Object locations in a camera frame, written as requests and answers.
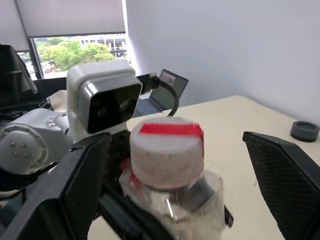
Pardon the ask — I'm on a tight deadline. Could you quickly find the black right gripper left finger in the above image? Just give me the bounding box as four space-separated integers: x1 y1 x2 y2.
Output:
0 132 113 240

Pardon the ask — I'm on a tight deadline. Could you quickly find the clear jar with white lid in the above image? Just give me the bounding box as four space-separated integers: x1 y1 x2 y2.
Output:
118 162 226 240

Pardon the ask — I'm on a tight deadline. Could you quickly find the dark office chair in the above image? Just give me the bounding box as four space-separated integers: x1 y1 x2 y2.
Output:
0 44 38 106

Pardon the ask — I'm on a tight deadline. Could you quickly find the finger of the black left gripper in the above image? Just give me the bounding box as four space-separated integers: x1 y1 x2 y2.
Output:
223 203 235 228
97 180 176 240

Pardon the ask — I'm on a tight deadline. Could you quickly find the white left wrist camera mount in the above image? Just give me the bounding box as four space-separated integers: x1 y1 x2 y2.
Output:
66 59 143 141

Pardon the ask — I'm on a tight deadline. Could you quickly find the white roller blind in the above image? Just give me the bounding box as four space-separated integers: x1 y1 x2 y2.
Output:
14 0 126 39

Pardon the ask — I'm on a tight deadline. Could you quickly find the dark grey round puck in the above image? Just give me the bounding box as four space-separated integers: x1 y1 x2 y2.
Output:
289 120 320 143

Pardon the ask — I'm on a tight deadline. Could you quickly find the white bottle cap red sticker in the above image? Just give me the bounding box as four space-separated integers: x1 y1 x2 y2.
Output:
129 116 205 188

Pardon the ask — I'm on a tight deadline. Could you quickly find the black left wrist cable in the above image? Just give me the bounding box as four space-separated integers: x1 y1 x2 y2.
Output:
136 72 180 117

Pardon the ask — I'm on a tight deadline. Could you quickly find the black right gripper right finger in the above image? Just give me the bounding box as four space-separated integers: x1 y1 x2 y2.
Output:
242 131 320 240

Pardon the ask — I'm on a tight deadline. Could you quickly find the dark open laptop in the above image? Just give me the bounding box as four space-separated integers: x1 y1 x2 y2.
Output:
133 69 190 118

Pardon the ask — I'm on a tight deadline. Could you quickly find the brown cardboard piece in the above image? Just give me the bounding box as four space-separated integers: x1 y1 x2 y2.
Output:
46 89 68 112

